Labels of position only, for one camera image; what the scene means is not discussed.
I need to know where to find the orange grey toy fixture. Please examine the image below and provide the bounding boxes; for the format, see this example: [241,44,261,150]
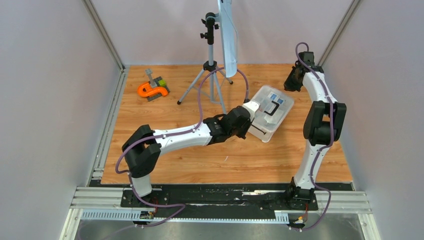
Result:
[136,68,170,102]

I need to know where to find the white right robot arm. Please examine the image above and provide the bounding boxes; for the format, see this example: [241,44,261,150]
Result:
[283,51,347,209]

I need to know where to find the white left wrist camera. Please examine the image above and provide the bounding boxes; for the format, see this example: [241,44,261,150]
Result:
[242,100,260,122]

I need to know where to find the grey tripod stand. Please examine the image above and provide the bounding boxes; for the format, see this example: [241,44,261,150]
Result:
[177,12,234,114]

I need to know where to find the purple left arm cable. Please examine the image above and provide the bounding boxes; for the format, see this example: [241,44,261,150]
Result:
[74,66,250,240]

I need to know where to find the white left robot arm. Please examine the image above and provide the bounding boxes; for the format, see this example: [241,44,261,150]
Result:
[120,101,259,207]

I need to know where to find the white plastic box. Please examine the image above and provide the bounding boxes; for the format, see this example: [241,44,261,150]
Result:
[246,85,295,144]

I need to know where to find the small blue white sachet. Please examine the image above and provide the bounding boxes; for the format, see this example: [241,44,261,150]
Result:
[276,98,285,105]

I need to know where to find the white tablet panel on tripod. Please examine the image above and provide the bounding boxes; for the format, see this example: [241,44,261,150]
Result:
[217,0,237,78]

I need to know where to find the blue square alcohol pad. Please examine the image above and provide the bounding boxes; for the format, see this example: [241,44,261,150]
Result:
[268,92,280,102]

